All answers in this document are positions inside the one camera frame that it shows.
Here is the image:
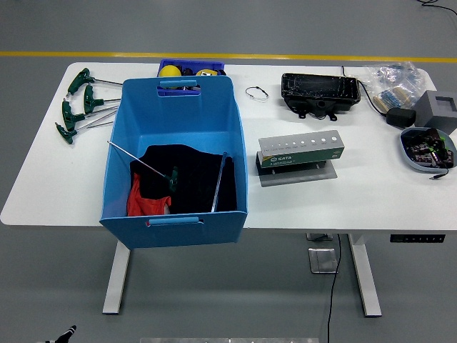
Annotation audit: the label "green T-handle hex wrench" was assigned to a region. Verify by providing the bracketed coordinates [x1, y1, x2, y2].
[83, 84, 121, 115]
[66, 67, 124, 96]
[54, 120, 115, 145]
[61, 99, 119, 131]

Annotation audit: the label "light blue bowl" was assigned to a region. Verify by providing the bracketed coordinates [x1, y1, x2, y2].
[398, 126, 457, 174]

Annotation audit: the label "clear plastic bag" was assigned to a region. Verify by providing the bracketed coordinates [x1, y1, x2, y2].
[358, 60, 429, 115]

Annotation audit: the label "black looped cable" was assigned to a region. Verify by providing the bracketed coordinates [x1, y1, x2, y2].
[416, 0, 457, 17]

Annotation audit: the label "grey square box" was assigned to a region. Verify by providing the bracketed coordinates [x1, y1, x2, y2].
[413, 89, 457, 136]

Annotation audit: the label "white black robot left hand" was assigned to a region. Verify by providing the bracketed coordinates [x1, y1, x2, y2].
[44, 324, 78, 343]

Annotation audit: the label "resistor tape bundle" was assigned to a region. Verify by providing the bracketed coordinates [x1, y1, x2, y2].
[373, 86, 408, 112]

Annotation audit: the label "white table leg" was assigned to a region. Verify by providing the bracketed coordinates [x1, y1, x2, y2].
[102, 239, 132, 315]
[348, 234, 383, 318]

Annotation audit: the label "yellow ball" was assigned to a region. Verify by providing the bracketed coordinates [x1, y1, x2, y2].
[159, 64, 184, 78]

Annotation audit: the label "black floor cable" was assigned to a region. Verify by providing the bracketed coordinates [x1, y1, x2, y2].
[326, 234, 343, 343]

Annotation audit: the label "small dark blue bin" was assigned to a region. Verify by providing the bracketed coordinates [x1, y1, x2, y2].
[156, 59, 226, 97]

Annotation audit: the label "black power adapter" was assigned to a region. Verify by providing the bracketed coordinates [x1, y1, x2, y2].
[386, 106, 417, 129]

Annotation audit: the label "black plastic tray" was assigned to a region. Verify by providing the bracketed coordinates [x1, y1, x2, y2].
[281, 72, 361, 121]

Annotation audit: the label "large green T-handle wrench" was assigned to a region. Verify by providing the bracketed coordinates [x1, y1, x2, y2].
[210, 151, 230, 213]

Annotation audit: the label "thin wire loop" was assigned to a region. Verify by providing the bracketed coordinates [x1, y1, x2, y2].
[245, 86, 270, 103]

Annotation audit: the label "thin green T-handle wrench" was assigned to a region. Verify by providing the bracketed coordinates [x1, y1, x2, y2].
[106, 140, 179, 193]

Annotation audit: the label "green grey wrench holder stand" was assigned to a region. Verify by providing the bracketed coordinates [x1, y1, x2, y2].
[256, 130, 346, 187]

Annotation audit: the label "metal floor plate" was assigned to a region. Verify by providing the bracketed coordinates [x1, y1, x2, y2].
[308, 247, 339, 274]

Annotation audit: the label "large blue plastic box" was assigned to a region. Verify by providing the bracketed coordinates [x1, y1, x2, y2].
[99, 75, 249, 250]

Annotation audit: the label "dark electronic parts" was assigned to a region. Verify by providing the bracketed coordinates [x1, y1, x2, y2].
[406, 128, 455, 168]

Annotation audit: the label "black adapter cable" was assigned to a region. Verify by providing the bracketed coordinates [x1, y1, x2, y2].
[341, 65, 389, 116]

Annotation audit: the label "black cloth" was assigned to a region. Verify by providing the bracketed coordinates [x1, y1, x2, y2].
[129, 143, 238, 214]

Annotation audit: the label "orange cloth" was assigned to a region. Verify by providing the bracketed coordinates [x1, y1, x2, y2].
[126, 172, 172, 217]

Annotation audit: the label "black table control panel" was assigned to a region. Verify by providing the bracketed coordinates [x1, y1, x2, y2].
[389, 234, 446, 244]

